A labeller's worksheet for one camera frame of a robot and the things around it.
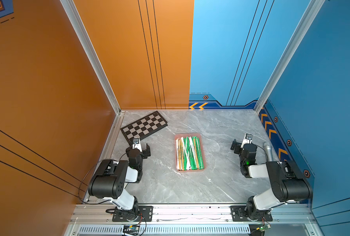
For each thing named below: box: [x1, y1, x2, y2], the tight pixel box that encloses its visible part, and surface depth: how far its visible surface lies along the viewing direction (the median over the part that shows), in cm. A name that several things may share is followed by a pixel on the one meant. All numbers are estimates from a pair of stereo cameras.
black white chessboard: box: [119, 110, 169, 146], surface depth 107 cm
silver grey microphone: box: [262, 141, 274, 162], surface depth 96 cm
